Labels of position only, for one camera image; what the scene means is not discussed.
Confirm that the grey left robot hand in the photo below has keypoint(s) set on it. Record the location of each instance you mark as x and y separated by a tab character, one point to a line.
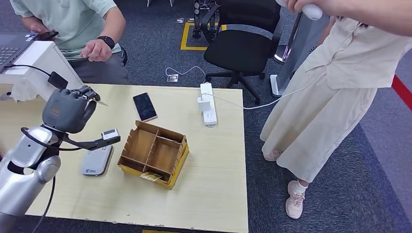
67	111

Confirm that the person's left hand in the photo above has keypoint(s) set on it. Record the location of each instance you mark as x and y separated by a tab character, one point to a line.
305	3
98	51

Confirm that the person's right hand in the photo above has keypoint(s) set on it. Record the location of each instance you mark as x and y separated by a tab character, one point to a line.
38	29

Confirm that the black phone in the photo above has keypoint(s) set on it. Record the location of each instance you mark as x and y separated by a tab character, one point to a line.
48	35

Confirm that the white handheld controller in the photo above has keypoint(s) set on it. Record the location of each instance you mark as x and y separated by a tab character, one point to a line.
312	13

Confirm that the patterned room key card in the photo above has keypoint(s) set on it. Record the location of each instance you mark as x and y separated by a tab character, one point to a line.
102	103
150	177

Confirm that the wooden divided box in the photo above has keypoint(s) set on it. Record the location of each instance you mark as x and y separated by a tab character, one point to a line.
154	154

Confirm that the person's right forearm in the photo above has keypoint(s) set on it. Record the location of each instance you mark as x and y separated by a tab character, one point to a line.
29	22

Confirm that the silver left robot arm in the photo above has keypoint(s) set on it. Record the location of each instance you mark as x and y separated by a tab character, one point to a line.
22	180

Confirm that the person's left forearm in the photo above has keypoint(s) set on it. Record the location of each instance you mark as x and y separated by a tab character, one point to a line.
116	22
370	16

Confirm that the person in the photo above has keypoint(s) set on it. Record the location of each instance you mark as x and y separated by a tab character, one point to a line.
322	128
70	22

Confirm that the grey card reader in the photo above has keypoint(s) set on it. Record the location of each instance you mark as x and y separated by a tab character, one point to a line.
96	160

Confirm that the black wristwatch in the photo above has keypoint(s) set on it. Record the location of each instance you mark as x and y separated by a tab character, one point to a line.
107	42

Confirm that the white desk riser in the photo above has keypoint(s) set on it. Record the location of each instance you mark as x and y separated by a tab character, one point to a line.
35	59

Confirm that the black power adapter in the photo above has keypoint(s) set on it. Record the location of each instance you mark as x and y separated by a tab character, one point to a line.
58	80

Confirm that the dark laptop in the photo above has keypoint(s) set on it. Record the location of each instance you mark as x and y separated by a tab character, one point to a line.
11	49

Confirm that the grey kiosk stand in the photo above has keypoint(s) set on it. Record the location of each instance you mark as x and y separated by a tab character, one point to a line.
305	41

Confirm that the white crumpled cloth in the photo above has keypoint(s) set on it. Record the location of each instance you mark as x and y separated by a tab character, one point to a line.
24	92

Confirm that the small grey gadget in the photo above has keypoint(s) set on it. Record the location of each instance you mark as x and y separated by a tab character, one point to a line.
5	96

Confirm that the black smartphone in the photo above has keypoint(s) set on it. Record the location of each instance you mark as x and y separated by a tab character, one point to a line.
145	106

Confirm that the metal floor socket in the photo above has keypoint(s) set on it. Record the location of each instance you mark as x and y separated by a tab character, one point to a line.
172	78

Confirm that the black office chair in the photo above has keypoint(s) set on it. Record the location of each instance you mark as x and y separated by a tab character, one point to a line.
236	48

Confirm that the yellow floor tape square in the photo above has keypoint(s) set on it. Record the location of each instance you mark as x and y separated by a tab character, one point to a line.
184	38
156	232

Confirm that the small floor plate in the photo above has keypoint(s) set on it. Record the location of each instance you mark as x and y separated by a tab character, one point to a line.
179	20
191	19

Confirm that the black robot legs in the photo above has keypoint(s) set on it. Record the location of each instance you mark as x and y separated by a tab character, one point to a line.
197	19

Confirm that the white charger plug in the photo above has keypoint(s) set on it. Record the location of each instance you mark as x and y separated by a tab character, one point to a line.
204	104

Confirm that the white power strip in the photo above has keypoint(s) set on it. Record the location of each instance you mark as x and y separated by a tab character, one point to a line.
210	119

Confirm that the red floor tape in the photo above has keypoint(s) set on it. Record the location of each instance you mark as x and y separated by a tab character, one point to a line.
403	92

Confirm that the black camera bracket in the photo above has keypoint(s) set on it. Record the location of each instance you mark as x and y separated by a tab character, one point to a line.
93	144

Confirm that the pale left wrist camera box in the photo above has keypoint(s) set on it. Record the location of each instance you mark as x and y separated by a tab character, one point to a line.
109	134

